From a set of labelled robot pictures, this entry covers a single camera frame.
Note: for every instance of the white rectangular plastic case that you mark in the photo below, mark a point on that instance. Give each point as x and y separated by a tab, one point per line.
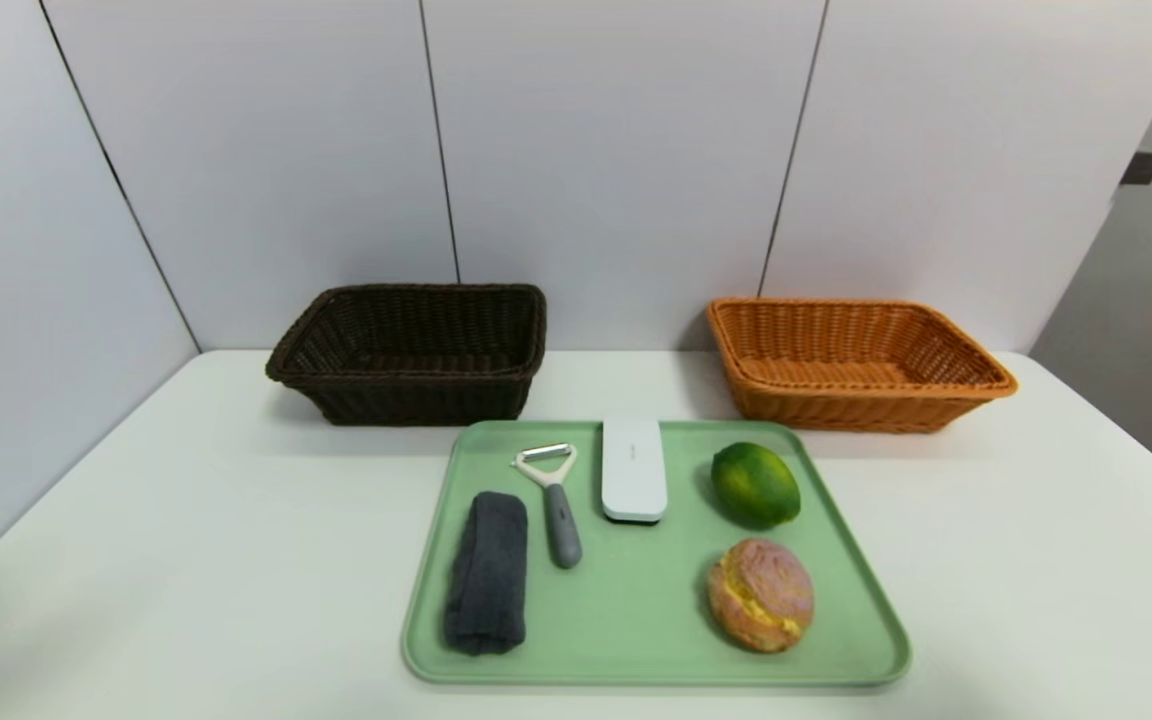
634	470

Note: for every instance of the green lime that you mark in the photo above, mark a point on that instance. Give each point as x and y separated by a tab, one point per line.
756	485

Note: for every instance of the dark grey towel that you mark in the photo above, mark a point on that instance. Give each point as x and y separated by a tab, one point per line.
486	575

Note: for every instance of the pink and yellow bread bun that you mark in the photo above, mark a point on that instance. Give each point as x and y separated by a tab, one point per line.
761	595

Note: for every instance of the dark brown wicker basket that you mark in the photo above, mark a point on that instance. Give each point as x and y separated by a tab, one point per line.
416	400

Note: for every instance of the orange wicker basket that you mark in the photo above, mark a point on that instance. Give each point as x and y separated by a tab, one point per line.
836	405

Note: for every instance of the light green plastic tray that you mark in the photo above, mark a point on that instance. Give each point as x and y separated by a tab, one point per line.
656	600

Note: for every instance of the dark wall bracket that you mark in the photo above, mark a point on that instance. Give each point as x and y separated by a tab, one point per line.
1142	168

